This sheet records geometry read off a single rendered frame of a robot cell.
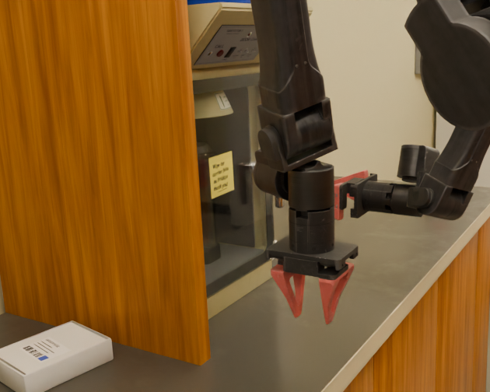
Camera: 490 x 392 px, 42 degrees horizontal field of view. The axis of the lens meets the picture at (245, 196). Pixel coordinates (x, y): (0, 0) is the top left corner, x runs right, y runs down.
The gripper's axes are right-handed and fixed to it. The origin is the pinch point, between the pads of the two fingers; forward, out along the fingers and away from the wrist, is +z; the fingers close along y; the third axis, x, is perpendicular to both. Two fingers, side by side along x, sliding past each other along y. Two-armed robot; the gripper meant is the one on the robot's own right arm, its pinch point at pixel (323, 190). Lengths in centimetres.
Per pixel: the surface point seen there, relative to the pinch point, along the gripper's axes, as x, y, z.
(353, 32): -28, -157, 60
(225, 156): -8.3, 13.3, 13.7
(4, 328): 22, 42, 48
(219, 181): -4.1, 15.9, 13.6
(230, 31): -31.0, 20.2, 6.9
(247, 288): 20.9, 6.5, 14.5
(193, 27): -31.8, 27.3, 9.2
